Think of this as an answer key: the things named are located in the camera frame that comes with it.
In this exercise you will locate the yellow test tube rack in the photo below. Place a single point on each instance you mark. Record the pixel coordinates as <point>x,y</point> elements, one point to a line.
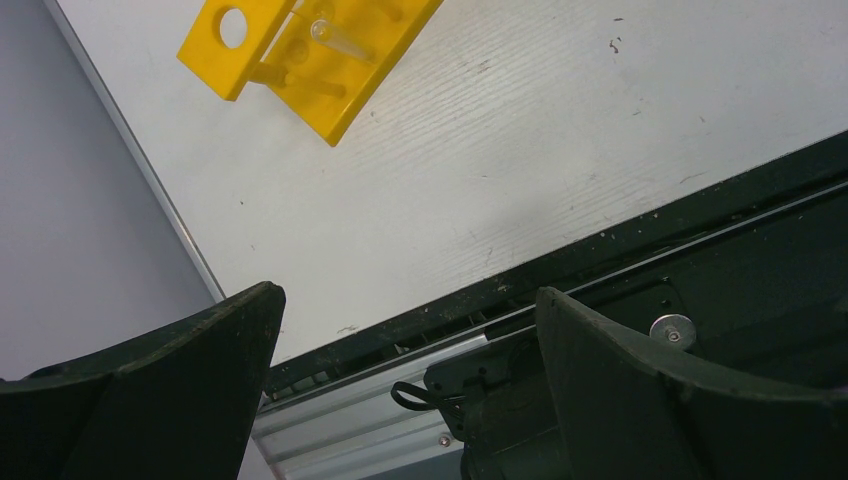
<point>234,43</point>

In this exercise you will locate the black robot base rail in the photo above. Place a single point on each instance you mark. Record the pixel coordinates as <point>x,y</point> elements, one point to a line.
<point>706,339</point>

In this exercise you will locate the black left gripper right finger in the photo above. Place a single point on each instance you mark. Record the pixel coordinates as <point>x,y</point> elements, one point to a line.
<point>630,407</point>

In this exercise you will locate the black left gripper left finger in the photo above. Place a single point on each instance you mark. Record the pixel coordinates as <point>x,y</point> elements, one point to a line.
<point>177,402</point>

